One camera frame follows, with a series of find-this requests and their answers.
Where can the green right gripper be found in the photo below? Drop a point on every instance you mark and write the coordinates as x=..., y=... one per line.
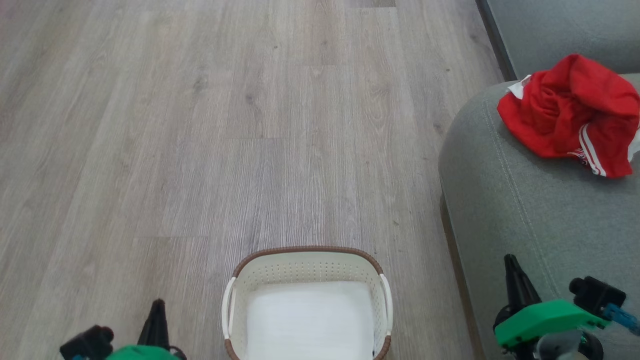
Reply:
x=545, y=320

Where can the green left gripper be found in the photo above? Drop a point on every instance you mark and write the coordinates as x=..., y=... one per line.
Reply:
x=145, y=354

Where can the red basketball jersey white trim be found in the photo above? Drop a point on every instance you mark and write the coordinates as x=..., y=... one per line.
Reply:
x=555, y=100

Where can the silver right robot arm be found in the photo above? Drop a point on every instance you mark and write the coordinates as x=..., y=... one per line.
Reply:
x=565, y=348

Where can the grey fabric rounded seat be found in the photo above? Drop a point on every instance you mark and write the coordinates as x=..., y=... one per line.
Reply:
x=525, y=215

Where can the white laundry basket brown rim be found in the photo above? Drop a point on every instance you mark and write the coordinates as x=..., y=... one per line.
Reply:
x=310, y=315

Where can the grey fabric sofa section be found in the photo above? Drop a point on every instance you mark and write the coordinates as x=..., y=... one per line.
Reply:
x=565, y=30

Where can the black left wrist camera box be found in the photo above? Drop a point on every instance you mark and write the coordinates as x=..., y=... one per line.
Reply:
x=87, y=344

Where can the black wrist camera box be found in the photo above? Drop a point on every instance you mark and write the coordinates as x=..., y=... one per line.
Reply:
x=87, y=344
x=597, y=295

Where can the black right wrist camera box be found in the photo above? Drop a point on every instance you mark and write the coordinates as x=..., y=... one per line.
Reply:
x=597, y=295

